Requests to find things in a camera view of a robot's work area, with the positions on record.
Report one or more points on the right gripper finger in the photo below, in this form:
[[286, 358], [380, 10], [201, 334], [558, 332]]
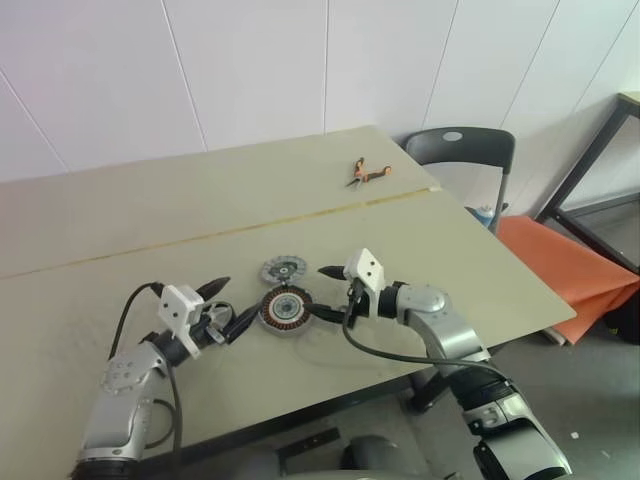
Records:
[[332, 272], [325, 314]]

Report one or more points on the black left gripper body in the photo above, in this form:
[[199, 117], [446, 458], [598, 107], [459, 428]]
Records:
[[212, 332]]

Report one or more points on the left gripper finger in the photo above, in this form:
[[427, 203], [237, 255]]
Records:
[[215, 287], [245, 322]]

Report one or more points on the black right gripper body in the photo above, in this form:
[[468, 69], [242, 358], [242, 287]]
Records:
[[356, 300]]

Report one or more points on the motor stator with copper windings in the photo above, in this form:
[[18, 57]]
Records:
[[285, 310]]

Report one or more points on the grey motor rotor cover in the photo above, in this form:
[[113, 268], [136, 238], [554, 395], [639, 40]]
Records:
[[282, 270]]

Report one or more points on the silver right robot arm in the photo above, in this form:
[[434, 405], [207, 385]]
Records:
[[450, 330]]

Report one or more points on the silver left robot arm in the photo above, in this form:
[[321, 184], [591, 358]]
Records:
[[125, 400]]

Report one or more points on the orange black pliers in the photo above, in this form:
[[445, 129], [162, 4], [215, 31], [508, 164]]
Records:
[[367, 175]]

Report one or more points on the black perforated strip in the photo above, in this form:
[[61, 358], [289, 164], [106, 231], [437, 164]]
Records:
[[310, 445]]

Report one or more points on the grey rounded robot part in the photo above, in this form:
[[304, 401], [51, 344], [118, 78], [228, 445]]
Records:
[[370, 455]]

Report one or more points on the black plastic chair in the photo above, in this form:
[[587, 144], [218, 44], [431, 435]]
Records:
[[460, 145]]

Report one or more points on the orange cloth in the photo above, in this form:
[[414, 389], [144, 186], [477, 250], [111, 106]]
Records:
[[550, 270]]

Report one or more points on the black framed side table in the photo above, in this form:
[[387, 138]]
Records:
[[631, 98]]

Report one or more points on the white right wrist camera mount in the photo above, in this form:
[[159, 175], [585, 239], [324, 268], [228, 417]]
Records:
[[367, 270]]

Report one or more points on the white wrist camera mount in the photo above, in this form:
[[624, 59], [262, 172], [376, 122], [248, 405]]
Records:
[[175, 305], [367, 270]]

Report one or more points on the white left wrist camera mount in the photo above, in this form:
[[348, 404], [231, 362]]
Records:
[[175, 305]]

